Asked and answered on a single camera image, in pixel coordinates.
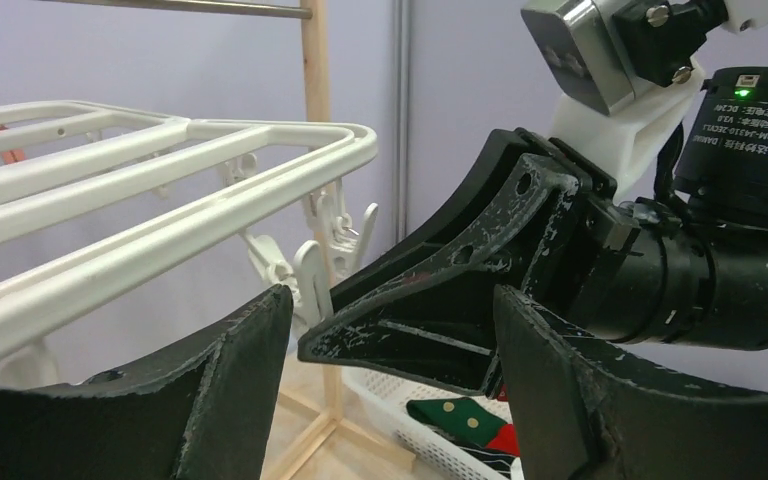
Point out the green dotted sock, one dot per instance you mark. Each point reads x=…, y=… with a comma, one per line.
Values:
x=464, y=420

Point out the white plastic clip hanger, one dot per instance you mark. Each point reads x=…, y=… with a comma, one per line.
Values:
x=120, y=228

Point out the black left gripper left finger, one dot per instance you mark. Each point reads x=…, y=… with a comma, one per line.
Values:
x=200, y=408

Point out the white hanger clip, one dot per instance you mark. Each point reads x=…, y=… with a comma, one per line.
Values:
x=306, y=276
x=344, y=245

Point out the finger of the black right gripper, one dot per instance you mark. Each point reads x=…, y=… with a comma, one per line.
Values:
x=434, y=323
x=493, y=165

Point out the black white striped sock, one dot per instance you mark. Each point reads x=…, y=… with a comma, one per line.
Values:
x=490, y=460

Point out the white plastic laundry basket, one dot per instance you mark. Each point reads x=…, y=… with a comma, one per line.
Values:
x=385, y=399

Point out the wooden drying rack frame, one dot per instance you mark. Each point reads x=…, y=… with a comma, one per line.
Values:
x=327, y=420

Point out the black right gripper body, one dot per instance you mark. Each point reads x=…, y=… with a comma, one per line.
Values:
x=650, y=272

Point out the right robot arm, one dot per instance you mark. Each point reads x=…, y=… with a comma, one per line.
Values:
x=720, y=165

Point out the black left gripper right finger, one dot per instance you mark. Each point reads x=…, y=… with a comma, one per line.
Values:
x=584, y=408

